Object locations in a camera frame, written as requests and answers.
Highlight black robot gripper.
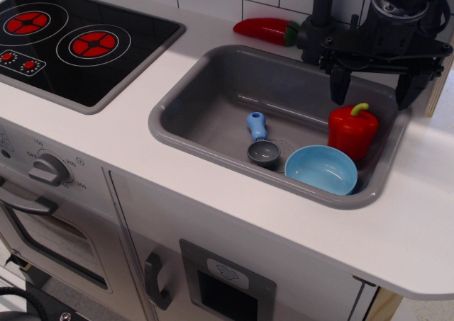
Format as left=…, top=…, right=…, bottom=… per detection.
left=319, top=15, right=453, bottom=109

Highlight blue handled grey spoon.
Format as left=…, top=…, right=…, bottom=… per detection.
left=246, top=111, right=281, bottom=167

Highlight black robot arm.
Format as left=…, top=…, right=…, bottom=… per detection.
left=321, top=0, right=453, bottom=110

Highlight light blue plastic bowl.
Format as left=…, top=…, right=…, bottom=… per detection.
left=284, top=145, right=358, bottom=196

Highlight grey plastic sink basin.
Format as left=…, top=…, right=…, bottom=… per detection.
left=148, top=45, right=411, bottom=210

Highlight red toy bell pepper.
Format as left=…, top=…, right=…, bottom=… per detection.
left=328, top=103, right=379, bottom=162

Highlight dark grey toy faucet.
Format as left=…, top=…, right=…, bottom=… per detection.
left=297, top=0, right=350, bottom=65

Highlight red toy chili pepper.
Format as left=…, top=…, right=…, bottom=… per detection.
left=233, top=18, right=300, bottom=47

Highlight grey ice dispenser panel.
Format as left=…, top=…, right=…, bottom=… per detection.
left=179, top=239, right=277, bottom=320

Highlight black toy stove top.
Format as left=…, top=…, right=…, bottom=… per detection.
left=1, top=0, right=185, bottom=115

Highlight grey oven temperature knob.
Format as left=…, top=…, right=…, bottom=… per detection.
left=28, top=153, right=70, bottom=186

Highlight white toy oven door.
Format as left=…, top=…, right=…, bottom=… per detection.
left=0, top=179, right=118, bottom=295

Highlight grey cabinet door handle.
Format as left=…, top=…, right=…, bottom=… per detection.
left=144, top=252, right=172, bottom=310

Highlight grey oven door handle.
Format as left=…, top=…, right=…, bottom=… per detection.
left=1, top=186, right=58, bottom=215

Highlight black cable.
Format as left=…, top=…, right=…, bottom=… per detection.
left=0, top=287, right=50, bottom=321

